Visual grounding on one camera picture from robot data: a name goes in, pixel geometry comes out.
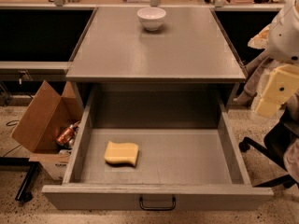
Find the yellow sponge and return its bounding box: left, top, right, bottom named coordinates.
left=104, top=141, right=139, bottom=166

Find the red soda can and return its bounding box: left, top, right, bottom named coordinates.
left=55, top=124, right=76, bottom=147

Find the black office chair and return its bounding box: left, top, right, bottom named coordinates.
left=239, top=109, right=299, bottom=189

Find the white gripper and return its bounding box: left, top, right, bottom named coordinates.
left=254, top=64, right=299, bottom=118

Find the grey open drawer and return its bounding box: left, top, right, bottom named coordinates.
left=42, top=84, right=273, bottom=211

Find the grey cabinet counter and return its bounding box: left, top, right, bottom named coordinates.
left=66, top=7, right=245, bottom=83

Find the brown cardboard box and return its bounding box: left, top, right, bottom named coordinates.
left=11, top=80, right=83, bottom=180

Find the white ceramic bowl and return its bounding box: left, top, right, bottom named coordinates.
left=137, top=7, right=166, bottom=31

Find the black drawer handle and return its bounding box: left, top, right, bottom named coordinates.
left=139, top=197, right=177, bottom=211

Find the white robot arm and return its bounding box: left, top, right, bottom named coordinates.
left=252, top=0, right=299, bottom=118

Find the black metal table leg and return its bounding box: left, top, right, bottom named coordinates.
left=0, top=156, right=40, bottom=203

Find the grey cloth on chair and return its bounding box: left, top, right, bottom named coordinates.
left=235, top=51, right=299, bottom=182

